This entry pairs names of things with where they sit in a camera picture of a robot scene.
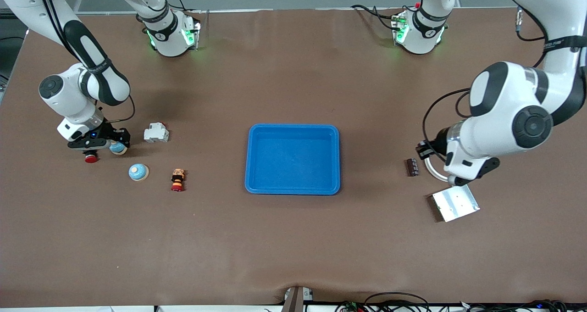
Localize blue plastic tray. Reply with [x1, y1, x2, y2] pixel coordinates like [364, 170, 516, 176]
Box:
[244, 124, 341, 195]

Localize white circuit breaker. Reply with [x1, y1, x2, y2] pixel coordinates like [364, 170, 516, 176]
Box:
[144, 122, 170, 143]

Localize silver metal plate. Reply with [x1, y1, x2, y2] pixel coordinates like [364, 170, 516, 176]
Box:
[431, 184, 481, 223]

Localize white curved plastic bracket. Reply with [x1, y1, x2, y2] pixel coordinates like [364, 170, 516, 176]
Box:
[424, 158, 450, 183]

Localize black looped cable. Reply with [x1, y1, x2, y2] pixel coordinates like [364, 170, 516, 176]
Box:
[365, 292, 432, 312]

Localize black cable bundle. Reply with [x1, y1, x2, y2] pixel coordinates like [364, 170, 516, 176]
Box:
[459, 299, 569, 312]

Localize black left base cable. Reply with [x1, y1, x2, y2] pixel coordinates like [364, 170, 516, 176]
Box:
[351, 4, 402, 30]

